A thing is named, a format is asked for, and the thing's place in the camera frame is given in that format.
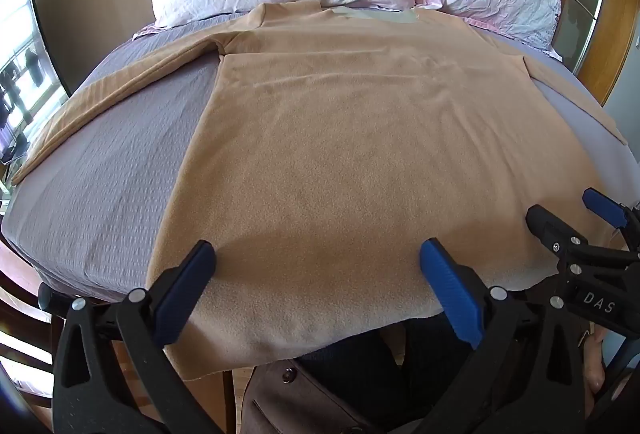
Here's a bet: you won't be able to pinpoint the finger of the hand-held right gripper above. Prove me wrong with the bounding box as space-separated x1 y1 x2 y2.
525 204 640 276
582 187 640 235

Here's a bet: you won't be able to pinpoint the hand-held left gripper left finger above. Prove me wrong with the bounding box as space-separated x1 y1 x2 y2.
52 240 236 434

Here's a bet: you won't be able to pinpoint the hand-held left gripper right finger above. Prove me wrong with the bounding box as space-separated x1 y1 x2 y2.
414 237 587 434

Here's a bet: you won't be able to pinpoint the tan long-sleeved sweater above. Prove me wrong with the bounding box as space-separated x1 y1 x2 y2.
11 0 629 383

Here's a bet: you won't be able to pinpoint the person's right hand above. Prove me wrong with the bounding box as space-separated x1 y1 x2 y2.
581 328 609 393

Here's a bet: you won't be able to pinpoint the person's dark pants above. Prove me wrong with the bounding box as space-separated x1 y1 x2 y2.
299 314 468 434

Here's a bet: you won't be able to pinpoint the grey bed sheet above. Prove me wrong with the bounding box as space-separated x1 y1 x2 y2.
0 12 640 306

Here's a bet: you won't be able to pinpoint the person's grey jacket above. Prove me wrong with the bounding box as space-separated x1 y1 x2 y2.
240 358 418 434

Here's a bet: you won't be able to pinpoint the wooden glass-door wardrobe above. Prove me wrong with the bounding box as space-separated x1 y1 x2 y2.
567 0 640 108

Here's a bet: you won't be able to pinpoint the window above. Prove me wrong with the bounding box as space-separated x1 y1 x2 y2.
0 0 72 167

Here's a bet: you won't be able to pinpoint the wooden bed frame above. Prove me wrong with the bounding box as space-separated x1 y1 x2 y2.
0 234 63 415

